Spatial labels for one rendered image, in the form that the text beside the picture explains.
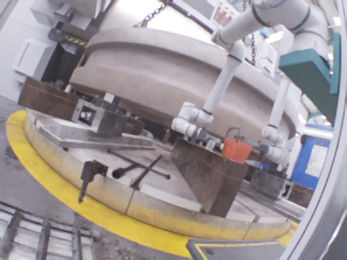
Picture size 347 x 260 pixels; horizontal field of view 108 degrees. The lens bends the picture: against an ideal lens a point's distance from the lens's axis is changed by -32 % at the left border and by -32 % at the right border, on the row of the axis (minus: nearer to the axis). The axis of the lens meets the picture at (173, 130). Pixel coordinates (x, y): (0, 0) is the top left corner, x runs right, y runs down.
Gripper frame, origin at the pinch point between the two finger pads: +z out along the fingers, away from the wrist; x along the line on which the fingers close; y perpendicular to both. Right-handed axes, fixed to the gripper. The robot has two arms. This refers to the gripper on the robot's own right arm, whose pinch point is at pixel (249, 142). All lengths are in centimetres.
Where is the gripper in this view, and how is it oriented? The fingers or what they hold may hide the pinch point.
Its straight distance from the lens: 139.7
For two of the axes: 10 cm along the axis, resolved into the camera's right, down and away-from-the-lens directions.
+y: 3.7, -9.3, 0.2
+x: 1.3, 0.3, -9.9
